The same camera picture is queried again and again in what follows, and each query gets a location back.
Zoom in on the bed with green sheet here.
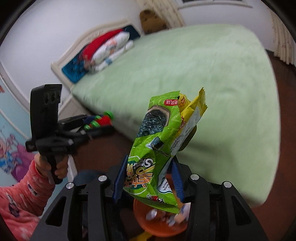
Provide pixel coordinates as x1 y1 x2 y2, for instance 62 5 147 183
70 23 278 207

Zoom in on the cartoon wall poster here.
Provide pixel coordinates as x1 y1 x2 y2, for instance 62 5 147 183
0 76 36 184

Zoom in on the person's left hand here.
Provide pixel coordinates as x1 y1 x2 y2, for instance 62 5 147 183
34 153 69 181

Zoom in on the person's left forearm pink sleeve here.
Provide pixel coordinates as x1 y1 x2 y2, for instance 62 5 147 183
0 160 56 241

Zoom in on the cream curtain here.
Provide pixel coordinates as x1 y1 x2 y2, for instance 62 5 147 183
136 0 186 29
270 10 296 66

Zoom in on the white printed pillow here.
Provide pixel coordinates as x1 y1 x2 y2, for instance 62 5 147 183
90 31 130 69

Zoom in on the brown cardboard box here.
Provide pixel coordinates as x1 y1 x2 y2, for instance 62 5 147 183
139 9 167 35

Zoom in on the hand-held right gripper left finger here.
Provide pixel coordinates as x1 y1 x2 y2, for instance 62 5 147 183
30 155 130 241

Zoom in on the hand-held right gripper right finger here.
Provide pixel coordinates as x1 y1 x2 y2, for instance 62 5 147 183
171 158 269 241

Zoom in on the white headboard with blue print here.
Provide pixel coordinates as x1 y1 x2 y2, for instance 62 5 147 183
51 20 141 90

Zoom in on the red pillow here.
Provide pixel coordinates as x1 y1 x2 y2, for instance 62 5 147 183
82 28 124 63

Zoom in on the yellow plastic stool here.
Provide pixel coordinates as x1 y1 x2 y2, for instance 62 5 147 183
136 232 153 241

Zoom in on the white pillow with blue trim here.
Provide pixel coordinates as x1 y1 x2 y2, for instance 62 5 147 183
96 41 134 71

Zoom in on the green snack bag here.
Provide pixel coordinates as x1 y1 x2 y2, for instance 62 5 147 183
123 90 192 215

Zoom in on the yellow snack bag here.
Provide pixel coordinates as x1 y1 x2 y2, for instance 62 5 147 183
172 88 208 154

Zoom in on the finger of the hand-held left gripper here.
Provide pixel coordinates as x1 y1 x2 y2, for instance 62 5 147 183
69 127 115 142
59 114 93 131

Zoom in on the red green plastic toy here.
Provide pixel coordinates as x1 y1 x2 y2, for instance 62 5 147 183
84 111 114 131

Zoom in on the orange plastic bowl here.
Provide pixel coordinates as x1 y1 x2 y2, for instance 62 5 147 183
133 176 191 237

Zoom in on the white window frame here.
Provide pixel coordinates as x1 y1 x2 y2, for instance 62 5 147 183
178 0 255 10

